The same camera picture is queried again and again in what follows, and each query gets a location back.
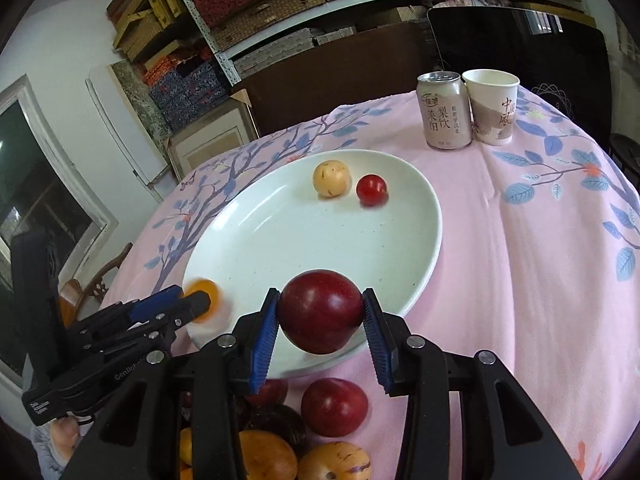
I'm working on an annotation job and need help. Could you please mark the stack of yellow woven boxes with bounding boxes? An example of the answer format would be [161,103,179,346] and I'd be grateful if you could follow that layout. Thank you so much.
[107,0,187,63]

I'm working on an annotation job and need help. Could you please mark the white leaning board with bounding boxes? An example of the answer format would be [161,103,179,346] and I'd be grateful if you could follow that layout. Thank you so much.
[85,62,173,188]

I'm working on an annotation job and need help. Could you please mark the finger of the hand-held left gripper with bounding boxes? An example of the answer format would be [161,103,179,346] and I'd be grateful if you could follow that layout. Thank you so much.
[75,291,212,361]
[67,284,185,341]

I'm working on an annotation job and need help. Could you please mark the pale yellow pepino melon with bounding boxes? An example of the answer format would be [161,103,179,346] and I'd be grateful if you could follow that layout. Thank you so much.
[313,159,353,200]

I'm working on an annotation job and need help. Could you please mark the white paper cup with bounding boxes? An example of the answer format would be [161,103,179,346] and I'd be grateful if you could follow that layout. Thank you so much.
[461,68,521,146]

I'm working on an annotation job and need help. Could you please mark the black glossy board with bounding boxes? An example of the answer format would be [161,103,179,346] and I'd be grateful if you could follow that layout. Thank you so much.
[426,4,613,146]

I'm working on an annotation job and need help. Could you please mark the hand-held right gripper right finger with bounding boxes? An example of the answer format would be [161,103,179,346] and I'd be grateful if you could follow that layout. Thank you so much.
[362,287,583,480]

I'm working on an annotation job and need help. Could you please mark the white window frame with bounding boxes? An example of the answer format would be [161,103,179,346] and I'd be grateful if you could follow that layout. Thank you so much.
[0,75,119,388]

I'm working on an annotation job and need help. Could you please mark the dark brown wooden panel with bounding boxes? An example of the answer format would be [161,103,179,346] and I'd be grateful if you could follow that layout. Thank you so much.
[244,25,441,138]

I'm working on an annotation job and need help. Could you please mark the white plate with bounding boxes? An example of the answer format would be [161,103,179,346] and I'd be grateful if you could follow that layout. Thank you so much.
[181,149,444,380]

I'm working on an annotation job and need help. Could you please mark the small orange tangerine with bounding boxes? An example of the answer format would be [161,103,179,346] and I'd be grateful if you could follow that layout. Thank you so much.
[182,277,222,323]

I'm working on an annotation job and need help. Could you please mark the stack of blue patterned boxes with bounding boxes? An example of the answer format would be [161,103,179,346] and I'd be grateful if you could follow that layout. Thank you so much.
[145,57,233,133]

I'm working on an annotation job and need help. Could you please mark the small red cherry tomato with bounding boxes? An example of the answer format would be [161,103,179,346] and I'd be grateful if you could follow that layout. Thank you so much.
[356,174,388,207]

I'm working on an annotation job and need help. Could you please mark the wooden picture frame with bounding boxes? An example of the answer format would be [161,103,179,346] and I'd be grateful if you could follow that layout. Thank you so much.
[166,105,261,181]

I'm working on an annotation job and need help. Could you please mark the dark red plum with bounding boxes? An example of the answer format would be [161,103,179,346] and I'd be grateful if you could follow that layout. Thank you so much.
[277,269,365,356]

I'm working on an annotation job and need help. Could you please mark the striped pale pepino melon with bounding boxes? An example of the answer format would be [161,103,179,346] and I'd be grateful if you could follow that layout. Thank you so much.
[297,441,373,480]

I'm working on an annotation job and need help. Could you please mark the person's left hand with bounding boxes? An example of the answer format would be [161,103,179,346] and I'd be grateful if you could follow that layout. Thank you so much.
[47,414,88,461]

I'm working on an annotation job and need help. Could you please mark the pink drink can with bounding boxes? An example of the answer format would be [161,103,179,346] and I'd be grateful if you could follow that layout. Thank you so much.
[416,71,474,151]

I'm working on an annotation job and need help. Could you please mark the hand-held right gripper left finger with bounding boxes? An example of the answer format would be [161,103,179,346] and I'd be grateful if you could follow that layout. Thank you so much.
[70,287,281,480]

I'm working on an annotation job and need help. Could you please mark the large dark purple striped fruit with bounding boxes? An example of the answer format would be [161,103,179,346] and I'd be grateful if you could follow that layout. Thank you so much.
[240,404,310,453]

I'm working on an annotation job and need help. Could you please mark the pink printed tablecloth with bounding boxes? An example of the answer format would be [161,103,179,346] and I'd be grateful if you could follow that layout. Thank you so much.
[97,82,640,480]

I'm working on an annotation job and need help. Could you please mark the large orange tangerine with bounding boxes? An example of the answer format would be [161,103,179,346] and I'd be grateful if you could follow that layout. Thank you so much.
[179,427,194,480]

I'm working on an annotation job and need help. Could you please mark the white metal shelf rack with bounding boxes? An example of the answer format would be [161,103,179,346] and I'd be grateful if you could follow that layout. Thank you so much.
[160,0,586,88]

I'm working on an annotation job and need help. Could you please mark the large red plum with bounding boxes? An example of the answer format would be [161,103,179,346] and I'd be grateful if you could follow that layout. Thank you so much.
[300,378,370,438]

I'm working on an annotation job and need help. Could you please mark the pale orange round fruit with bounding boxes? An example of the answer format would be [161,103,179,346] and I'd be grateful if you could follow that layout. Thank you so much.
[237,430,299,480]

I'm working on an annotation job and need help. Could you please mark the carved wooden chair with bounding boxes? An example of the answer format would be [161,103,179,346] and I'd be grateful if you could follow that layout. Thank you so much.
[59,242,134,333]

